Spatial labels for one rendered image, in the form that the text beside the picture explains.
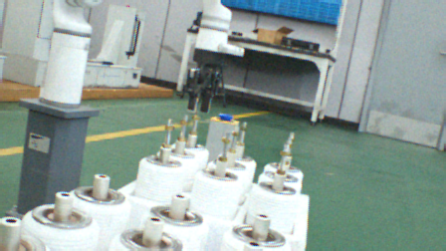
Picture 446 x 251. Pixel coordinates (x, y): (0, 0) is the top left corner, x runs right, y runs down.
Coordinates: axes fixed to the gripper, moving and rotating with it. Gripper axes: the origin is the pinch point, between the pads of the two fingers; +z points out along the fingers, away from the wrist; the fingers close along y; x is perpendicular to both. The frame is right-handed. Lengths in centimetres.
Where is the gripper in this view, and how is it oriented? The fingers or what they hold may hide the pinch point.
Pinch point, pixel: (198, 107)
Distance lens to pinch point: 123.8
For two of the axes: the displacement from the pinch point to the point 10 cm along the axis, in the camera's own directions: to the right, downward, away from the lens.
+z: -1.9, 9.7, 1.3
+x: 8.8, 2.3, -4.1
